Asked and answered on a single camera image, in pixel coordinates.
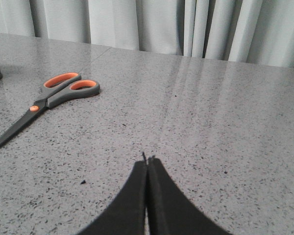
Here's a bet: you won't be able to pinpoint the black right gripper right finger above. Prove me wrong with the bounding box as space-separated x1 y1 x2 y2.
147 157 229 235

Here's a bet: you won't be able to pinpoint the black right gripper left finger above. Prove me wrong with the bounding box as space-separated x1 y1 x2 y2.
80 161 147 235

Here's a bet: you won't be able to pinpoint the grey orange scissors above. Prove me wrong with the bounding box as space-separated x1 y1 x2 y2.
0 72 100 148

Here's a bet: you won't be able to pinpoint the grey curtain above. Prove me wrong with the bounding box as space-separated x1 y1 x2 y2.
0 0 294 68

